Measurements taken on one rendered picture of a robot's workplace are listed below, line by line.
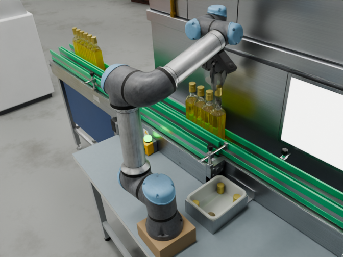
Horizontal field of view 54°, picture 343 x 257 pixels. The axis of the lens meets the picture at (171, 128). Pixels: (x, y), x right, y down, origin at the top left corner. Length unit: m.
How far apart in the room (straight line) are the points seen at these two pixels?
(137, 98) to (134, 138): 0.22
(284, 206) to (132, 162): 0.66
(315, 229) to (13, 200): 2.27
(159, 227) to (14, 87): 3.04
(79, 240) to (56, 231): 0.20
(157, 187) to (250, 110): 0.63
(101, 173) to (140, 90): 0.85
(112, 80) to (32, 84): 3.05
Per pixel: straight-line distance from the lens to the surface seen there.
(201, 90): 1.60
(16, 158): 3.41
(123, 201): 1.63
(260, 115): 1.59
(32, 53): 4.01
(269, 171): 1.47
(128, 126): 1.18
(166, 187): 1.23
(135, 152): 1.24
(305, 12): 1.36
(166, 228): 1.32
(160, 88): 1.03
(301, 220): 1.49
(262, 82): 1.51
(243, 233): 1.49
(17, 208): 2.91
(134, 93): 1.03
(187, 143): 1.64
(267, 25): 1.46
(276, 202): 1.52
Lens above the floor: 1.92
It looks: 35 degrees down
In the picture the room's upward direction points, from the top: 4 degrees counter-clockwise
